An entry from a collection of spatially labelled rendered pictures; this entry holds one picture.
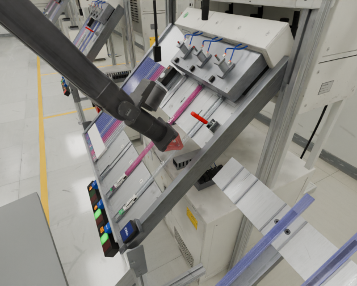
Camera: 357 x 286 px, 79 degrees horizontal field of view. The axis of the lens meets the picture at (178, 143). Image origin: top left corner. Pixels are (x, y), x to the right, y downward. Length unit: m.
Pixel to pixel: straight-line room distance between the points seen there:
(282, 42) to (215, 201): 0.62
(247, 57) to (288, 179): 0.67
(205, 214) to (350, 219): 1.34
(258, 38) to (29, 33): 0.50
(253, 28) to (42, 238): 0.99
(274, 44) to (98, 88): 0.43
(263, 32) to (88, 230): 1.52
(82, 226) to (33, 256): 0.80
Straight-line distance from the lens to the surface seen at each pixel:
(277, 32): 0.64
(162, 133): 0.59
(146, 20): 1.97
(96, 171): 0.96
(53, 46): 0.44
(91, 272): 1.56
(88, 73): 0.46
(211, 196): 0.97
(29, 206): 1.14
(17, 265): 0.98
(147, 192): 0.71
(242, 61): 0.65
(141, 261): 0.76
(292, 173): 1.18
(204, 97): 0.73
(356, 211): 2.13
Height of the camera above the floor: 1.35
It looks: 36 degrees down
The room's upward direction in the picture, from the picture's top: straight up
